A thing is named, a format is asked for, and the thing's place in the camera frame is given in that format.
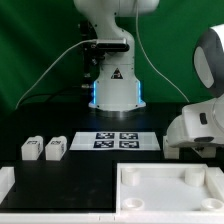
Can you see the white left obstacle wall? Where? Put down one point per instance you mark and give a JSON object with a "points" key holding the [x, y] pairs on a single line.
{"points": [[7, 180]]}

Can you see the white marker sheet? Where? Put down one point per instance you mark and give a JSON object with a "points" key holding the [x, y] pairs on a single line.
{"points": [[134, 141]]}

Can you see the black camera on stand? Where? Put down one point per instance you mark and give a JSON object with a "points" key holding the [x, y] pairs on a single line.
{"points": [[111, 52]]}

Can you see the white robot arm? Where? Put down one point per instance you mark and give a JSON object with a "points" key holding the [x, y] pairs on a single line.
{"points": [[118, 90]]}

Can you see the white front obstacle bar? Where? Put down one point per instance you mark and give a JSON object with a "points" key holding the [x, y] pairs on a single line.
{"points": [[123, 218]]}

